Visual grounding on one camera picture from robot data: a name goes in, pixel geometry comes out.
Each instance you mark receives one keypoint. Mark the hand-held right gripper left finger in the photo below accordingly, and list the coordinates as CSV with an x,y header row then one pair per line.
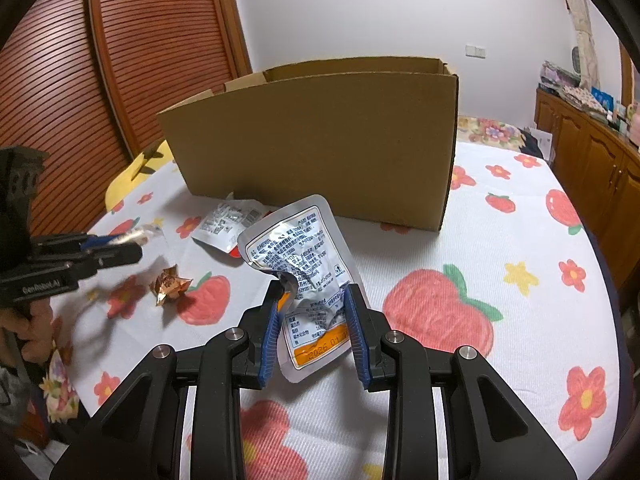
x,y
267,345

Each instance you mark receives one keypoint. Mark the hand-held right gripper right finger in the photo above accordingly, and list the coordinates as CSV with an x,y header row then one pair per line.
x,y
357,340

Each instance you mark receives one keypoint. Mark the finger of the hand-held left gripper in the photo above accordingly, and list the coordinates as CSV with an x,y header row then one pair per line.
x,y
115,256
100,242

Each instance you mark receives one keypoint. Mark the gold twist-wrapped candy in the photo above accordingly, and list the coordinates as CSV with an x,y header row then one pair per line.
x,y
142,235

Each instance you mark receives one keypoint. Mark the silver packet with orange label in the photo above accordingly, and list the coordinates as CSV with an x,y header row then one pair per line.
x,y
295,250

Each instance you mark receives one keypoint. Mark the brown cardboard box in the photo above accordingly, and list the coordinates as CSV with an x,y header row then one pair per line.
x,y
310,150

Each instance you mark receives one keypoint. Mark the person's left hand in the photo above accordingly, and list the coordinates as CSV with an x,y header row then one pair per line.
x,y
35,332

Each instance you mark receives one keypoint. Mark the copper foil candy wrapper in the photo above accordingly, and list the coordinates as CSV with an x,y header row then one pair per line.
x,y
170,285

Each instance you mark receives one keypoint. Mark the yellow plush toy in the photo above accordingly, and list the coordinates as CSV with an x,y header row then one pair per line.
x,y
135,180

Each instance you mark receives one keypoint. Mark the silver packet with red edge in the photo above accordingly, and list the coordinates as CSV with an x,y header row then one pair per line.
x,y
225,222

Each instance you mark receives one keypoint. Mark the fruit print blanket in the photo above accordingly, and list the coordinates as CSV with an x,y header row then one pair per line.
x,y
425,245

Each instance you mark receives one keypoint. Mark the brown louvred wardrobe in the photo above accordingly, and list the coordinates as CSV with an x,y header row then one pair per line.
x,y
150,35

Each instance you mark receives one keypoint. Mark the floral quilt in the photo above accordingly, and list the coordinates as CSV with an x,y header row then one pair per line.
x,y
490,130

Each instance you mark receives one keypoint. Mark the white paper bag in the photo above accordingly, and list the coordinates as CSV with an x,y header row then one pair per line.
x,y
542,142

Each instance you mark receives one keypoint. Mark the wooden cabinet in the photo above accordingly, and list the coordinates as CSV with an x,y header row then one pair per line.
x,y
590,160

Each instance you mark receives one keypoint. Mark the folded floral cloth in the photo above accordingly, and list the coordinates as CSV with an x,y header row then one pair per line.
x,y
580,100

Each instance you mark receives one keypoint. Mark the purple cloth pile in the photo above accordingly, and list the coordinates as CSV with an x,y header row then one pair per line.
x,y
556,77

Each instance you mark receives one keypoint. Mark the blue box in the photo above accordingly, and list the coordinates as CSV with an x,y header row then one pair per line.
x,y
602,100

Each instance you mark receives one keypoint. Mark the pink thermos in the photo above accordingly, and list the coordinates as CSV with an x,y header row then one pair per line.
x,y
636,125

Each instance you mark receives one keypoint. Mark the small white fan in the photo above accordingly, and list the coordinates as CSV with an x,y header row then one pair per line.
x,y
577,60

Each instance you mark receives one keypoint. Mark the beige curtain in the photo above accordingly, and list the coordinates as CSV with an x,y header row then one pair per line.
x,y
582,25

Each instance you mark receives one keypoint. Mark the white wall switch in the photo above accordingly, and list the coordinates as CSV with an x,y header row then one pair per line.
x,y
475,50

